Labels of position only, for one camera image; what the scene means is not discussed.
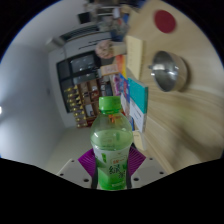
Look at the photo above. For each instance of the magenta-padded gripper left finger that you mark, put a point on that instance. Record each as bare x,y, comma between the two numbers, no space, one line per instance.
75,171

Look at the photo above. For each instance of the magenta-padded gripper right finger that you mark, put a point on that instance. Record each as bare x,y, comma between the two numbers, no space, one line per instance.
148,170

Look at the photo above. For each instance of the green tea plastic bottle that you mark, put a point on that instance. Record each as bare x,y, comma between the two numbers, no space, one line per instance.
111,143

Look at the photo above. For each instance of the pale yellow notebook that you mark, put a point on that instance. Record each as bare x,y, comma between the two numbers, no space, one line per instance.
139,140

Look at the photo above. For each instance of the wooden shelf unit with trophies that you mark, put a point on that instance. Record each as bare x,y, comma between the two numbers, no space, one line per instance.
83,103

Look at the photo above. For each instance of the teal book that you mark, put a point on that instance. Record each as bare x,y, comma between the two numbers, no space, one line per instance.
138,95

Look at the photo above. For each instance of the blue and red book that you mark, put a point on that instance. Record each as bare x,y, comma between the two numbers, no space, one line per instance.
124,88

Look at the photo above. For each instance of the pink packet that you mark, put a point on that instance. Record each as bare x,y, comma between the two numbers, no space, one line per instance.
114,85

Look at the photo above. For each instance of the small steel cup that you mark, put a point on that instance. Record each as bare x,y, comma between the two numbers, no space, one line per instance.
168,71

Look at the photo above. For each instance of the dark glass double door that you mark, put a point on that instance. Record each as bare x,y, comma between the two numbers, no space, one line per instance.
80,66

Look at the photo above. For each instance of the standing printed card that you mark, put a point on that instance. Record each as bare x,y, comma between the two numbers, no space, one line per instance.
109,70

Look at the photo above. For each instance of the orange book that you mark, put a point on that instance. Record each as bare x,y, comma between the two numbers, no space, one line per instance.
120,65

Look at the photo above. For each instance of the beige paper envelope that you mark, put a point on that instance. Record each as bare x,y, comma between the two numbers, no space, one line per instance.
135,56

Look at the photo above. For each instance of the flower bouquet in pot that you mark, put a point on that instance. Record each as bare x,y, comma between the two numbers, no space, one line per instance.
105,49

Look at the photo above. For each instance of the flat round red coaster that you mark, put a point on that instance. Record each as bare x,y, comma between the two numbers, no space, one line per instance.
165,21

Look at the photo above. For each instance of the black computer monitor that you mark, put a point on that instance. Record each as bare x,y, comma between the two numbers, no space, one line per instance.
84,17

